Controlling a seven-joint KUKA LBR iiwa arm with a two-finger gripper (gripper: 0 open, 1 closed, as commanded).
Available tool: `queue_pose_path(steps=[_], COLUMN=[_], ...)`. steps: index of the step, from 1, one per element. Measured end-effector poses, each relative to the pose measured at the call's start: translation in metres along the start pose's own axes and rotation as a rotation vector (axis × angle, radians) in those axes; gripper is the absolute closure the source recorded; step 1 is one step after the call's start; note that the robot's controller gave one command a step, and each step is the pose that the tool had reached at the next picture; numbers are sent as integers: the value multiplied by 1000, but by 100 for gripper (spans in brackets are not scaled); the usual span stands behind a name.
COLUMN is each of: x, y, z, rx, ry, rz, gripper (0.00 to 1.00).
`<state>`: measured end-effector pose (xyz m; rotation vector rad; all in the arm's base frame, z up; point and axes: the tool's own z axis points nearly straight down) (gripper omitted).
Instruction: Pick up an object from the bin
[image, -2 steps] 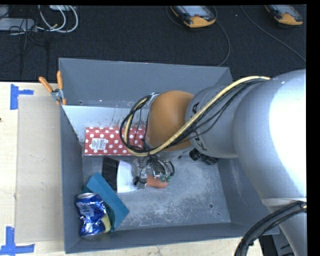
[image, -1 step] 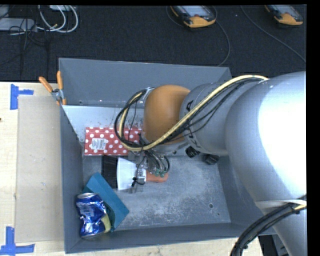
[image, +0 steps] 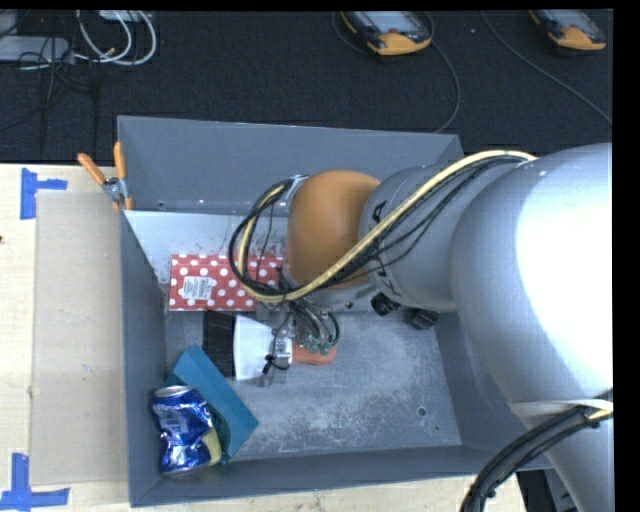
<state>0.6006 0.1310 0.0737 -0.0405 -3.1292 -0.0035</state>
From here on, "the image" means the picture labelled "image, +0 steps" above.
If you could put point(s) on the yellow and green sponge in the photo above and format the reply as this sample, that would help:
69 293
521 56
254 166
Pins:
216 446

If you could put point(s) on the grey metal bin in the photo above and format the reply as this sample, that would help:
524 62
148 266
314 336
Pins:
350 400

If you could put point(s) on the teal flat sponge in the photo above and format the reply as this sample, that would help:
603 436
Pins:
220 395

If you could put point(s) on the crushed blue drink can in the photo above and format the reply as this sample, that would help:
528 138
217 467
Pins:
180 430

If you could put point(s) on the pale wood flat board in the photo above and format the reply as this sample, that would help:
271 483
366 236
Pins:
75 325

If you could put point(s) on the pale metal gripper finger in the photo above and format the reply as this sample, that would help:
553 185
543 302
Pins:
273 378
283 353

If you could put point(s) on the white brush with black bristles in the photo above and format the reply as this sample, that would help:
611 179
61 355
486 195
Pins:
247 350

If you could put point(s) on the red white-dotted box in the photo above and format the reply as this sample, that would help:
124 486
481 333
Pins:
210 285

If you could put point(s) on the black cylinder on white bracket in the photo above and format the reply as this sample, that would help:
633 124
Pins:
385 303

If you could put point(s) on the small orange toy food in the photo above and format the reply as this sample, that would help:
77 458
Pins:
312 356

